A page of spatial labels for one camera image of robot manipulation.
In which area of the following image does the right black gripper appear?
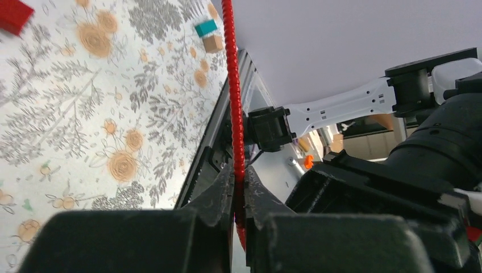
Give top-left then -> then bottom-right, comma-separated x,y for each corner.
286,93 -> 481,270

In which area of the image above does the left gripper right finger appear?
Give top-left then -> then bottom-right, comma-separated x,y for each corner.
244,167 -> 434,272

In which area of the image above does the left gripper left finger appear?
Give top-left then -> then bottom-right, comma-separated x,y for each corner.
19,164 -> 234,272

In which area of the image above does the red cable padlock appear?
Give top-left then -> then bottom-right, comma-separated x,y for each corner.
221,0 -> 246,250
1,0 -> 34,36

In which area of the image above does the wooden cube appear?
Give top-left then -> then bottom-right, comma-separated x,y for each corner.
202,35 -> 224,53

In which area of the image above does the teal block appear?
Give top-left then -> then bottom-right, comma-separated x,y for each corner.
194,19 -> 218,38

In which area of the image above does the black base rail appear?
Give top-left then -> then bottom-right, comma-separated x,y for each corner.
174,49 -> 273,209

